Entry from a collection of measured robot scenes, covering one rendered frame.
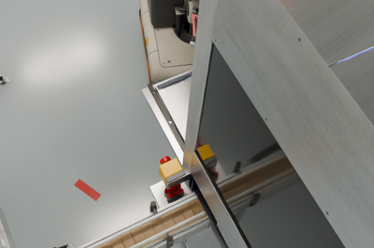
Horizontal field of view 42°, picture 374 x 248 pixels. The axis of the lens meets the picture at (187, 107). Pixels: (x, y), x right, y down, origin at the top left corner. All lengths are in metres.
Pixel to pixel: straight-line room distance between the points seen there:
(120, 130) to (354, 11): 2.32
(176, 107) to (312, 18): 1.33
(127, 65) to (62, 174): 0.81
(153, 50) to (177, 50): 0.14
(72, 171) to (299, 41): 2.27
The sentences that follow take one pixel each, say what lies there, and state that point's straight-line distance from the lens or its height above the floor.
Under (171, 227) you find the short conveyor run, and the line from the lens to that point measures 1.79.
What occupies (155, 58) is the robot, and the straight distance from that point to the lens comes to 2.88.
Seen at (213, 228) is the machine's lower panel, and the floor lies 0.88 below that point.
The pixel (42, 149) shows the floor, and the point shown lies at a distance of 2.98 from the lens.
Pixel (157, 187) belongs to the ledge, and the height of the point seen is 0.88.
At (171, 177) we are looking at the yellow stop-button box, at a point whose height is 1.03.
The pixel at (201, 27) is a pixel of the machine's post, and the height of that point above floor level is 1.80.
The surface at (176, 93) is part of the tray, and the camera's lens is 2.06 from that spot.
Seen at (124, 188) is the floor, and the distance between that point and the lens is 2.82.
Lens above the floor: 2.66
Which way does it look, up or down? 61 degrees down
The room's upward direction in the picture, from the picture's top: 6 degrees clockwise
